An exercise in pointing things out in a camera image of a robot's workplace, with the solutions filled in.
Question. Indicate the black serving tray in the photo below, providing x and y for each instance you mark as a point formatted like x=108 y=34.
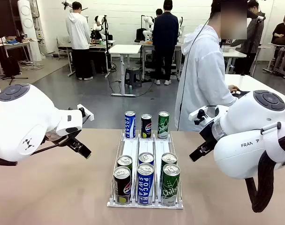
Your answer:
x=243 y=92

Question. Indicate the person's right forearm white sleeve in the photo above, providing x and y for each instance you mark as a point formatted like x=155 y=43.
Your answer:
x=226 y=100

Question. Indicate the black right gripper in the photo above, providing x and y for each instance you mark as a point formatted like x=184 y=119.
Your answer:
x=206 y=133

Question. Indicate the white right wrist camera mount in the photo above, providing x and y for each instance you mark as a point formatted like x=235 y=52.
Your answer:
x=194 y=114

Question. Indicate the large white table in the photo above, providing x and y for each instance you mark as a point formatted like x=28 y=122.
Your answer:
x=250 y=82

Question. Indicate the black Pepsi can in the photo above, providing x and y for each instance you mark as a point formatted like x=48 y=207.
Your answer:
x=146 y=126
x=122 y=185
x=124 y=160

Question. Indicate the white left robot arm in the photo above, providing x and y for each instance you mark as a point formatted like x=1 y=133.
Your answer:
x=27 y=122

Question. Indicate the person's right hand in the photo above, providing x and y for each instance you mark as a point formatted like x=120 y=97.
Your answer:
x=233 y=88

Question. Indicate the seated person in black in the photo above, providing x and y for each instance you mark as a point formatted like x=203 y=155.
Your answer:
x=282 y=30

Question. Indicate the grey plastic stool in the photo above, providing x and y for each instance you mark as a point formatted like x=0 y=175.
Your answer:
x=133 y=77

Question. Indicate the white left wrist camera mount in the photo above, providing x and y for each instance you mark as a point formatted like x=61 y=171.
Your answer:
x=89 y=116

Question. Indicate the blue Pocari Sweat can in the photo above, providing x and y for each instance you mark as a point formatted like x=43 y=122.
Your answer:
x=130 y=125
x=146 y=158
x=145 y=185

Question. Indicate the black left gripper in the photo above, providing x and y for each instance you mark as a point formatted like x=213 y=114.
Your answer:
x=60 y=138

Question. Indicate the tall white air conditioner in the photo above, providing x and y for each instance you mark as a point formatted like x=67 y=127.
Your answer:
x=27 y=23

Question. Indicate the person in white zip hoodie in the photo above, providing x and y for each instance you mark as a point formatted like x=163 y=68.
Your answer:
x=203 y=82

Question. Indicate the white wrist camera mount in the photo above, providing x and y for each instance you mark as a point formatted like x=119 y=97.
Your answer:
x=89 y=116
x=194 y=114

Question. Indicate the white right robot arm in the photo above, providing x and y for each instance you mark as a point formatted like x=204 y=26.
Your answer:
x=241 y=145

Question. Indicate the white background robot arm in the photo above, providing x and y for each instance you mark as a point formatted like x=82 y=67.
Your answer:
x=98 y=21
x=148 y=22

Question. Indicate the white cluttered desk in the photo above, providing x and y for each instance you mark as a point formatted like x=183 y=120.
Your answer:
x=15 y=44

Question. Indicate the green Chilsung cider can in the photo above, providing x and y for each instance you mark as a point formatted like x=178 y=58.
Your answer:
x=170 y=187
x=163 y=126
x=168 y=159

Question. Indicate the bystander white hoodie black trousers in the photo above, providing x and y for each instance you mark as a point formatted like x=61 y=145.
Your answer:
x=77 y=32

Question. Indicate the bystander in navy top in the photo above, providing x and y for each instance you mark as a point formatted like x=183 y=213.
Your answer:
x=165 y=30

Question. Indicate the bystander in grey jacket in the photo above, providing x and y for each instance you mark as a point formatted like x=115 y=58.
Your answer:
x=255 y=35

